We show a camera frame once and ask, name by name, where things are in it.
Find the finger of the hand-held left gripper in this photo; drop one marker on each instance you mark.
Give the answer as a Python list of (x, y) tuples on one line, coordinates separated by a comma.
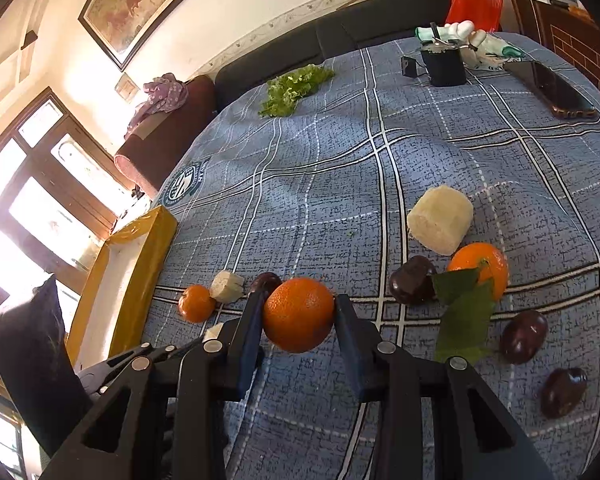
[(98, 391), (111, 362)]

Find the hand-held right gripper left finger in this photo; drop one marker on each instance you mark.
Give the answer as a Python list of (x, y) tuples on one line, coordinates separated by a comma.
[(250, 335)]

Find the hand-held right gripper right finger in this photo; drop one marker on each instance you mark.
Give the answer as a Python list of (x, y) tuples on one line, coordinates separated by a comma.
[(350, 350)]

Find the small white peeled piece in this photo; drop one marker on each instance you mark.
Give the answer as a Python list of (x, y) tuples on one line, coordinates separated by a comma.
[(213, 332), (226, 286)]

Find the small orange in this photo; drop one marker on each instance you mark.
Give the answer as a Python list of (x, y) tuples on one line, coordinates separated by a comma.
[(196, 303)]

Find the green leaf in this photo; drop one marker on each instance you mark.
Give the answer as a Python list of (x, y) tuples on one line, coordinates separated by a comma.
[(464, 317)]

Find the yellow-rimmed white tray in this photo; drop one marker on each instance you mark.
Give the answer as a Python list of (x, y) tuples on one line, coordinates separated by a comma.
[(155, 230)]

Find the orange with leaf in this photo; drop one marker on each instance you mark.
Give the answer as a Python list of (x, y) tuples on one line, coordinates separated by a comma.
[(482, 265)]

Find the large white peeled chunk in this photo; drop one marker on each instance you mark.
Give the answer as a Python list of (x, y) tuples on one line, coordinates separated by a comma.
[(440, 220)]

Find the wooden glass door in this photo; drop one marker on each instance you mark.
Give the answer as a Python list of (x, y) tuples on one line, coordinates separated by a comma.
[(40, 200)]

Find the blue plaid blanket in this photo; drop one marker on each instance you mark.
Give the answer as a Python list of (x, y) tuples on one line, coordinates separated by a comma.
[(330, 185)]

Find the maroon armchair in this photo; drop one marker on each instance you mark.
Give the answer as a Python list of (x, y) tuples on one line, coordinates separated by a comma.
[(170, 150)]

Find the green lettuce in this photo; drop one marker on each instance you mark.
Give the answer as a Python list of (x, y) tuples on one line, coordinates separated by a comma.
[(294, 89)]

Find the purple cloth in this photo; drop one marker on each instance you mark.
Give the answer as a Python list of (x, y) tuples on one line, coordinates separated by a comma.
[(162, 92)]

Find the dark grey sofa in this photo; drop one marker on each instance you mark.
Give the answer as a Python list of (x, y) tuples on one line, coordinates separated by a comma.
[(280, 55)]

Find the small black box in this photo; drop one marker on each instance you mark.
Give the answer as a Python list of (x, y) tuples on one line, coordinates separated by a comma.
[(409, 66)]

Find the black cup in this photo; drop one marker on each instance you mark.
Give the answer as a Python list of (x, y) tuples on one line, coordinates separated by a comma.
[(445, 67)]

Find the black smartphone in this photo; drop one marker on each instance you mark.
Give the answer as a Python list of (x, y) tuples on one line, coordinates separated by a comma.
[(550, 90)]

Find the white glove with teal cuff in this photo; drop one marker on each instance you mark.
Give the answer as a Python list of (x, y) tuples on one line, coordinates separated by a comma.
[(447, 31), (495, 50)]

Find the red plastic bag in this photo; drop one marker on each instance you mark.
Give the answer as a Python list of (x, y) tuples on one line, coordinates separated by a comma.
[(472, 2)]

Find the wooden cabinet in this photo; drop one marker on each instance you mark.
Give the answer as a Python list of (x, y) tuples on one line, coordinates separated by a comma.
[(570, 40)]

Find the wall switch panel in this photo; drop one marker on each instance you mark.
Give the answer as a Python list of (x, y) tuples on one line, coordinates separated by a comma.
[(127, 88)]

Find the framed wall painting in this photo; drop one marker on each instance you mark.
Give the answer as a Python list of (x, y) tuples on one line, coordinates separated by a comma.
[(130, 5)]

